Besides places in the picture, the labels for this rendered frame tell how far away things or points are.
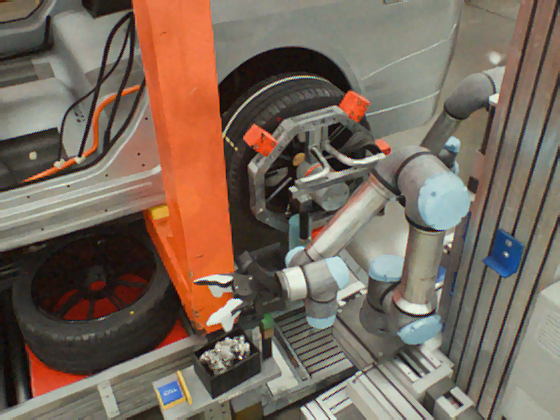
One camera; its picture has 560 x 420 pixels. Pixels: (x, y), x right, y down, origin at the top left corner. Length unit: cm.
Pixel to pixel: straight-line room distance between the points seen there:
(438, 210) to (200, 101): 70
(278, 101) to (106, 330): 107
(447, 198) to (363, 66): 131
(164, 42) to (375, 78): 130
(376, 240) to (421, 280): 185
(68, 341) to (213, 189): 89
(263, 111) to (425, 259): 100
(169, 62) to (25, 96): 156
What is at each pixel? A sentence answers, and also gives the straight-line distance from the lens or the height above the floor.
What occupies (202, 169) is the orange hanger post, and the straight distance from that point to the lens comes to 171.
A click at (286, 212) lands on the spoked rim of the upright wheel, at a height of 63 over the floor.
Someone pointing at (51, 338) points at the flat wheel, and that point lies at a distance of 237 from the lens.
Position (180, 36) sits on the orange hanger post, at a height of 165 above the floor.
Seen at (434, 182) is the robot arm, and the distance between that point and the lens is 130.
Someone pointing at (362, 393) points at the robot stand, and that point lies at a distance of 179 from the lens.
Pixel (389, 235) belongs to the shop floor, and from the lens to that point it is 336.
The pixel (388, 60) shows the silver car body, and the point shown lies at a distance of 259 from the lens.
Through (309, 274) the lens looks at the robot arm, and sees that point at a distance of 134.
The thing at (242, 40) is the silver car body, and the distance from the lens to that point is 219.
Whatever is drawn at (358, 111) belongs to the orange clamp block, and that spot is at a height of 110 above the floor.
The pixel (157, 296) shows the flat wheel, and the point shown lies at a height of 50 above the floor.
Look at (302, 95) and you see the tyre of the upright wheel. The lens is 221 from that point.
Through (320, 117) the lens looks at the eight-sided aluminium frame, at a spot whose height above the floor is 112.
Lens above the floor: 221
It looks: 36 degrees down
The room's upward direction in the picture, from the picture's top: 2 degrees counter-clockwise
